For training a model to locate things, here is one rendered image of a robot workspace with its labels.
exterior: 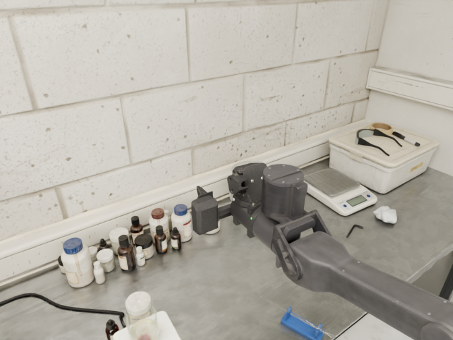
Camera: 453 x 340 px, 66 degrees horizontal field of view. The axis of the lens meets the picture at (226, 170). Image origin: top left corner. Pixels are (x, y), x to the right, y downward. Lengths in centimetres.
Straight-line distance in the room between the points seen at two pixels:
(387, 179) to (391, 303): 107
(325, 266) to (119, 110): 78
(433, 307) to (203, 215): 32
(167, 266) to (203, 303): 18
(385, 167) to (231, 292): 77
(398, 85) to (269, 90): 63
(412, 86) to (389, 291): 136
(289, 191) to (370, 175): 103
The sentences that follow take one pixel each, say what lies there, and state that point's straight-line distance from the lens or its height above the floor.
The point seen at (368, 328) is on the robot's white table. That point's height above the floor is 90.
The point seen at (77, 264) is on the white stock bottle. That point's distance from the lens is 102.
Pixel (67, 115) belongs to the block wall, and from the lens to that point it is 102.
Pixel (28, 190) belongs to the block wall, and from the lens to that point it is 108.
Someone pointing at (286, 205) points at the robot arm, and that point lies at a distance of 48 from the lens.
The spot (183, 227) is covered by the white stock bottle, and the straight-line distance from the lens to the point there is 111.
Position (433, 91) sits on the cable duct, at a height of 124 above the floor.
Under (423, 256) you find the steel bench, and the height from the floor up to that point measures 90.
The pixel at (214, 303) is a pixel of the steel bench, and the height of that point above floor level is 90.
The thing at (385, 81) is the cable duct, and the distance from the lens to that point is 177.
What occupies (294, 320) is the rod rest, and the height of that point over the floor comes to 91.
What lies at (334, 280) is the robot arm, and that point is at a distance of 45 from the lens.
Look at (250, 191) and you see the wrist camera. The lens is 55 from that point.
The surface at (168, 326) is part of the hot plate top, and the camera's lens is 83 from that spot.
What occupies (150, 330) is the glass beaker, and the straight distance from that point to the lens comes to 75.
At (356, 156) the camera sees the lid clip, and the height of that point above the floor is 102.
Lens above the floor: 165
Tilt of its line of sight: 29 degrees down
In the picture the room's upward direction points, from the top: straight up
